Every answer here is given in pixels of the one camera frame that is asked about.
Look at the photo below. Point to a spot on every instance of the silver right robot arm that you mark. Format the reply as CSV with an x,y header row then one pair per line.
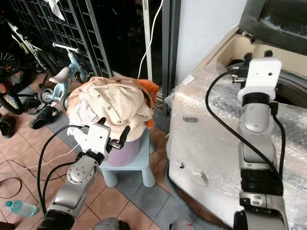
x,y
254,120

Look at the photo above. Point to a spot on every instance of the light blue plastic stool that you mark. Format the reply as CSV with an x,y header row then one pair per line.
x,y
142,166

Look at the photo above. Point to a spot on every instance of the clear bubble wrap sheet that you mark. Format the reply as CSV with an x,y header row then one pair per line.
x,y
196,110

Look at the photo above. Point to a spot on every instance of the children's bicycle white frame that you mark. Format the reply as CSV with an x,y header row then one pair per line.
x,y
24,45

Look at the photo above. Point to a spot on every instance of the grey robot left leg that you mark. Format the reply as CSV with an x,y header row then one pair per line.
x,y
114,224

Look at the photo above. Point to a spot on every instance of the purple plastic laundry basket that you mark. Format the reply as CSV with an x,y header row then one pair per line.
x,y
129,156

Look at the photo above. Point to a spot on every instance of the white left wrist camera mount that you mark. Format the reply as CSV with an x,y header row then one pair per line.
x,y
97,138

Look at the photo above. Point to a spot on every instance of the orange garment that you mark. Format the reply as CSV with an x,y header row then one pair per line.
x,y
151,88

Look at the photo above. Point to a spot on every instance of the grey robot leg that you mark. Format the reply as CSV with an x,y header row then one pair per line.
x,y
114,224
182,225

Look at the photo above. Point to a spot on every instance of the dark grey door frame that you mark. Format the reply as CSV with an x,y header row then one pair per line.
x,y
171,48

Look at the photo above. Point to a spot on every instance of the white cloth on gate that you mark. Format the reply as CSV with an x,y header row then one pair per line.
x,y
56,8

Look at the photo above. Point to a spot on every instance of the dark metal grille gate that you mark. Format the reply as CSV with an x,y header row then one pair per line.
x,y
76,28

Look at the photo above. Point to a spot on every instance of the dark grey washer lid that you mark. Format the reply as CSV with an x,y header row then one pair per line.
x,y
276,21

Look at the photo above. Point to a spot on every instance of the white upright pipe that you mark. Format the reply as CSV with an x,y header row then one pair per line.
x,y
147,19

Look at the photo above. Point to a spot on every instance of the beige top-load washing machine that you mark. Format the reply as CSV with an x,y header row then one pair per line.
x,y
211,143

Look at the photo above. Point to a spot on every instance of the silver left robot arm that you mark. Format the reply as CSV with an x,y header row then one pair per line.
x,y
76,184

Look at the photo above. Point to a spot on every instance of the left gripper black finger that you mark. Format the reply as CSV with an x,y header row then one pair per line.
x,y
126,134
102,122

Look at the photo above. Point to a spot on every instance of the light blue children's tricycle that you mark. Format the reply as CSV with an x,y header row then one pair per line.
x,y
62,74

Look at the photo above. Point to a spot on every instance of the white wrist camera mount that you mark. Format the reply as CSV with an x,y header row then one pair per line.
x,y
97,138
261,76

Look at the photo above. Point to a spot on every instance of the clear bottle with teal cap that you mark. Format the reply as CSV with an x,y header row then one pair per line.
x,y
23,208

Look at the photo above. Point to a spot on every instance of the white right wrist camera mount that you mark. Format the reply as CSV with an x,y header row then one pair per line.
x,y
261,76

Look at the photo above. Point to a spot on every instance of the grey robot right leg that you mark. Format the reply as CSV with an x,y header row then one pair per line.
x,y
182,225

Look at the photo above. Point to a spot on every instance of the white garment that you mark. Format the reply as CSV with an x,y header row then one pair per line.
x,y
82,117

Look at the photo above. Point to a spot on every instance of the plain black shoe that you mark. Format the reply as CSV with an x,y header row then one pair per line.
x,y
7,126

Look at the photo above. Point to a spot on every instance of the beige buttoned shirt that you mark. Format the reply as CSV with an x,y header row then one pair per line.
x,y
117,100

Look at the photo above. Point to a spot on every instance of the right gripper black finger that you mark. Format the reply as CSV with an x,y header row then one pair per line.
x,y
268,54
248,58

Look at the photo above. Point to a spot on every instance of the black sandal with white print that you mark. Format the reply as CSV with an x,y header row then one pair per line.
x,y
44,118

